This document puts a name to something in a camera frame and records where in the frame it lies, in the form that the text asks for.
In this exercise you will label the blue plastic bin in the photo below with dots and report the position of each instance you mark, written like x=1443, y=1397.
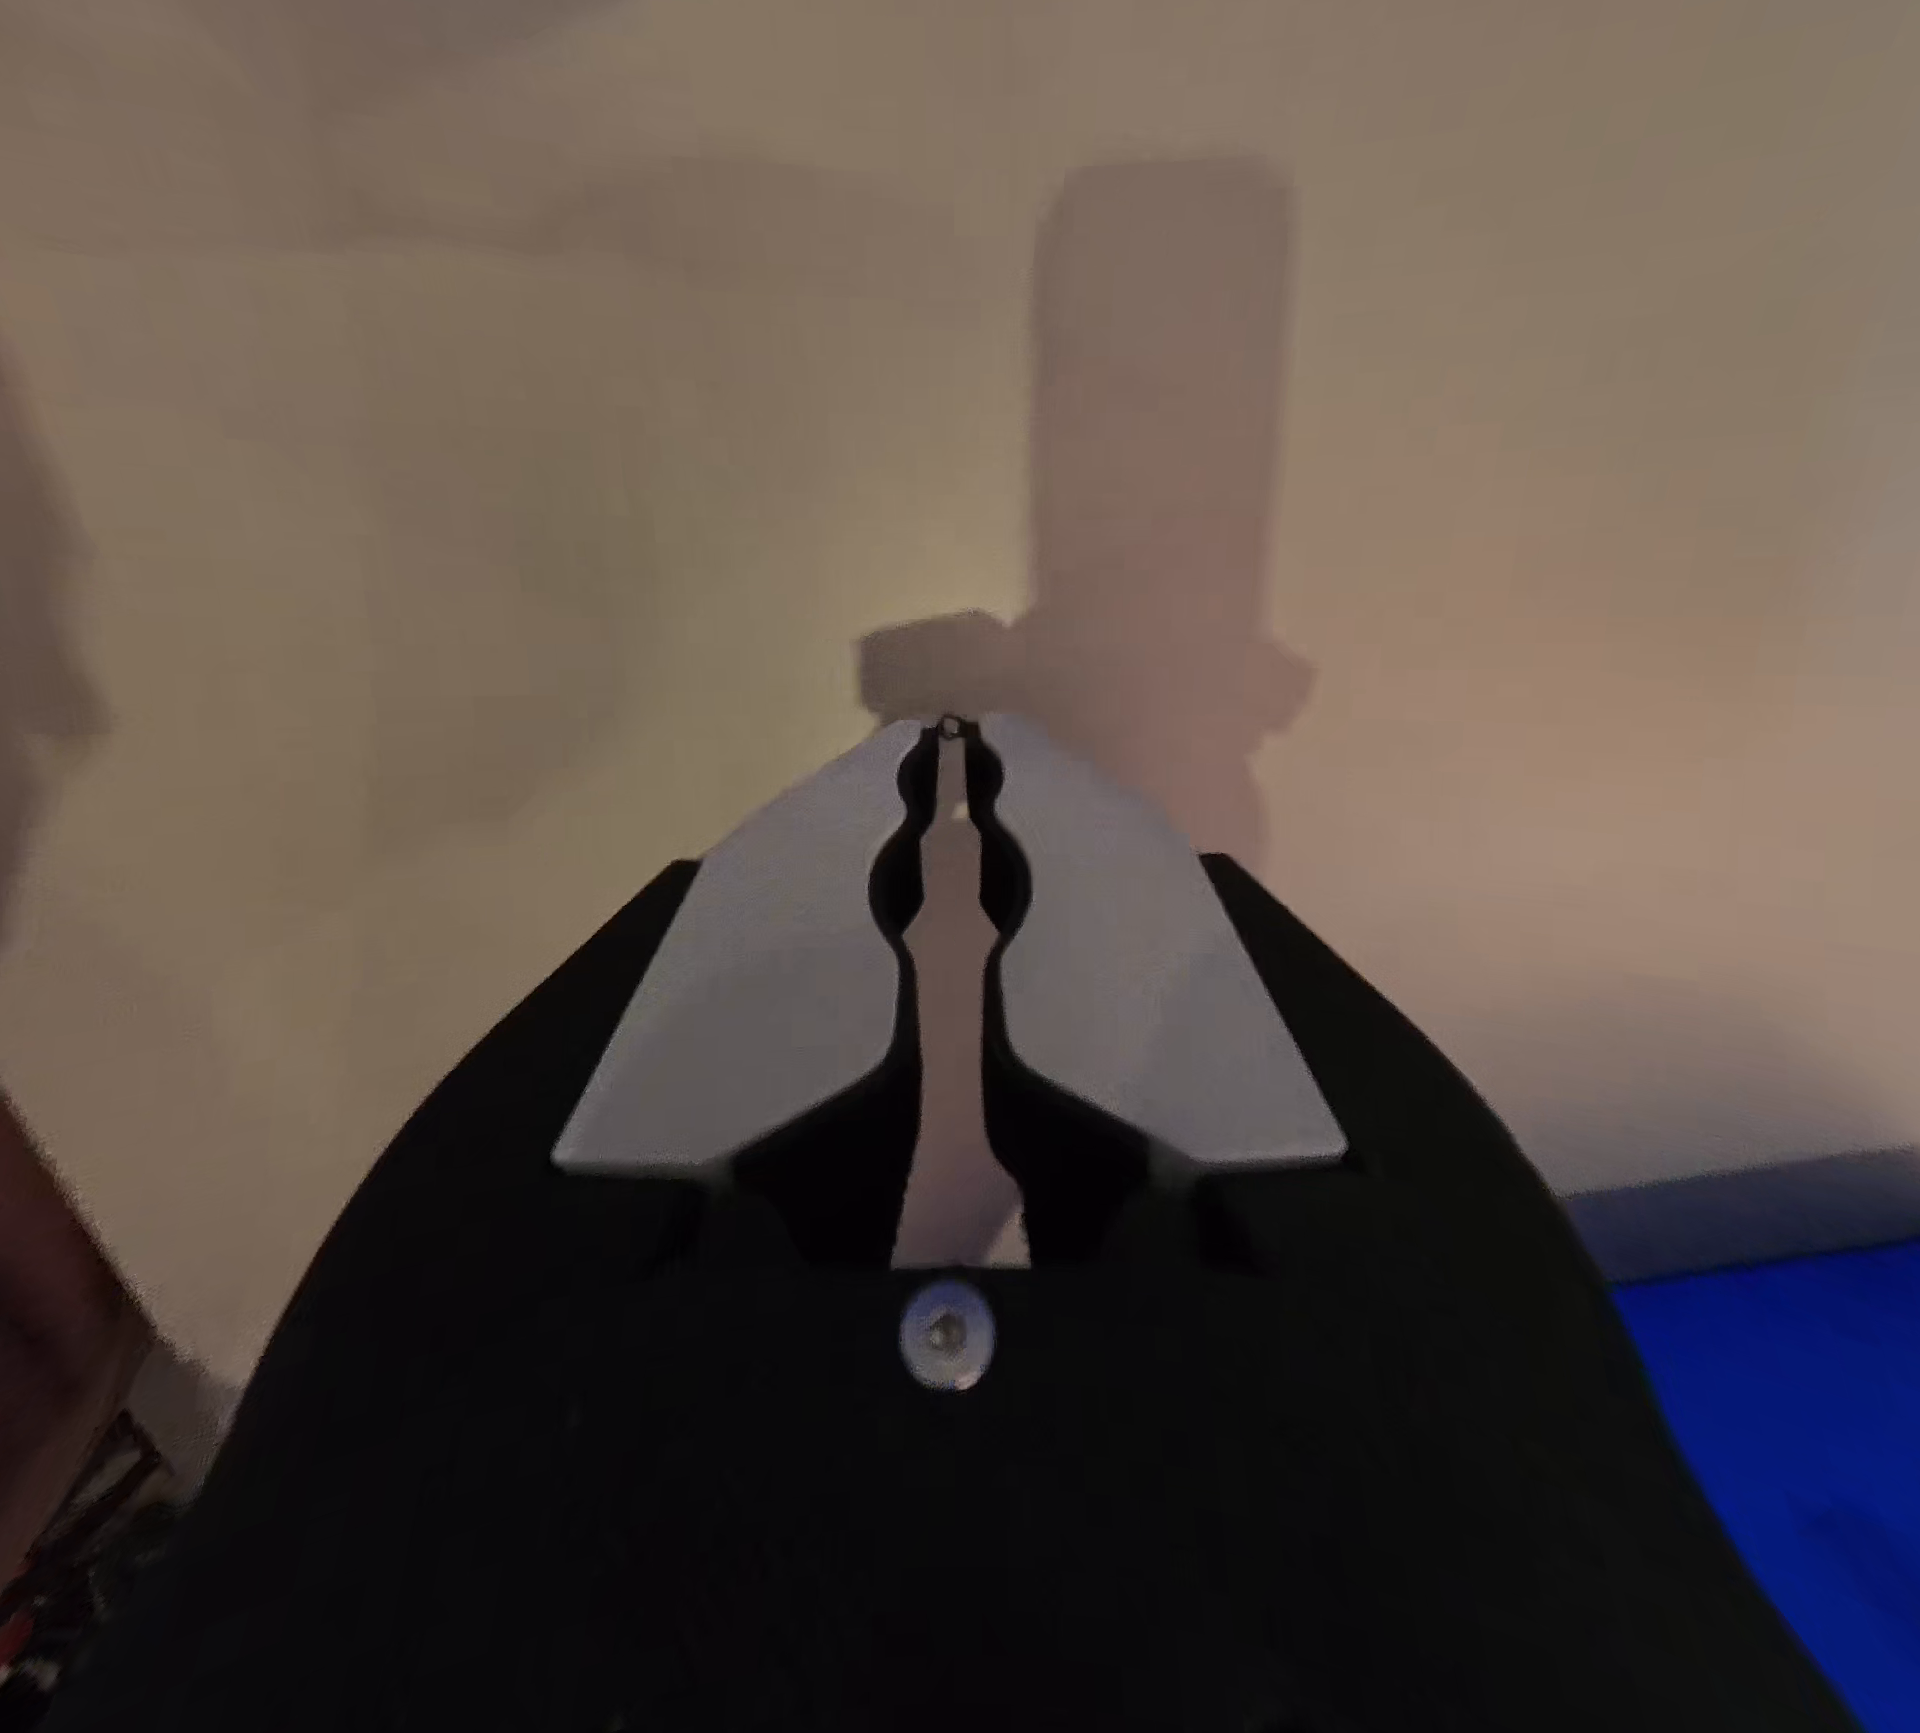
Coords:
x=1798, y=1390

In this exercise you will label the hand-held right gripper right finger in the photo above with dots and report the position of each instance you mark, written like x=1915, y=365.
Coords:
x=1170, y=1014

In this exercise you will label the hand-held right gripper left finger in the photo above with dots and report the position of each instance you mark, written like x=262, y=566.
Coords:
x=738, y=1014

